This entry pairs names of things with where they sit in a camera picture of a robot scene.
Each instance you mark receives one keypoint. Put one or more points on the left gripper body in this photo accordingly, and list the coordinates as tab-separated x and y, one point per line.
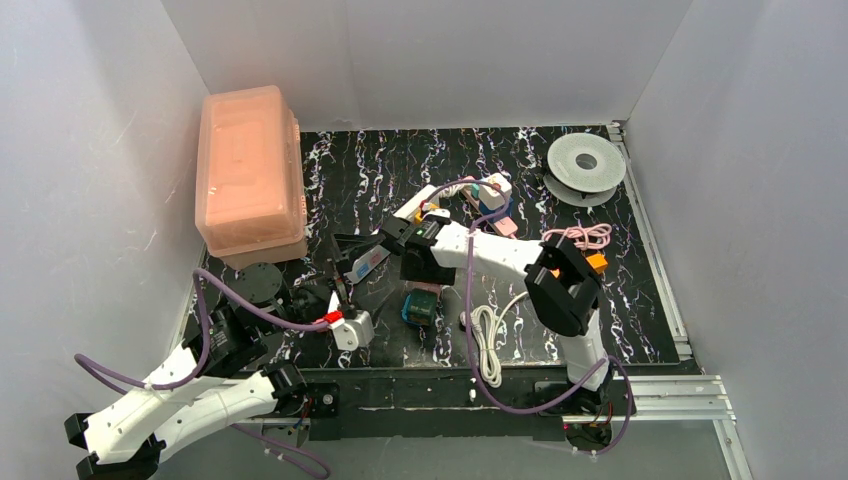
317	299

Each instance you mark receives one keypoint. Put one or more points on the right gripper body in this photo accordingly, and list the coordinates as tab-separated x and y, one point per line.
389	234

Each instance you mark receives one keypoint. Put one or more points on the white power strip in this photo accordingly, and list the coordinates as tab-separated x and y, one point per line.
392	230

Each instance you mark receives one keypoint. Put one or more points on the pink cube plug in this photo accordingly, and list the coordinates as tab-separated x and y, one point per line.
429	287

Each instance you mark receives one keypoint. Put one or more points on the green cube plug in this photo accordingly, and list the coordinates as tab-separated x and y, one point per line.
420	307

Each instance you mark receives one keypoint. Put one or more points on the pink plastic storage box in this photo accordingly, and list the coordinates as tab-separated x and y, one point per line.
250	202

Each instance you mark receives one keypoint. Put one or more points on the orange power bank socket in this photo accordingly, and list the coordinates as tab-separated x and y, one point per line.
596	262

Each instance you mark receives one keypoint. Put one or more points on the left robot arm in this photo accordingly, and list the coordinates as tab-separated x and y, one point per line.
218	378

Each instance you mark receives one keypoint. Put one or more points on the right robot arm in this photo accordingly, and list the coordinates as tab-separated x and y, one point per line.
564	289

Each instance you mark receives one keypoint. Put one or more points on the white cartoon cube plug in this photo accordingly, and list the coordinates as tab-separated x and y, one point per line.
495	192

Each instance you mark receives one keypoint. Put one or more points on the grey filament spool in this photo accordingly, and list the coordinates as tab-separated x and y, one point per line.
584	170

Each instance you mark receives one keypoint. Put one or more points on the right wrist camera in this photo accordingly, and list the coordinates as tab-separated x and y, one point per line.
430	210

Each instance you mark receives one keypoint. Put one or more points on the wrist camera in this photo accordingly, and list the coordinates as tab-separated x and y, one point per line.
350	333
430	210

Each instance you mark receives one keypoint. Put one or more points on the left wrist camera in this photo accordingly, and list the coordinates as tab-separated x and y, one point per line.
350	333

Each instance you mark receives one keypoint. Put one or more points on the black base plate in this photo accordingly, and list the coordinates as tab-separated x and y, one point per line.
430	402

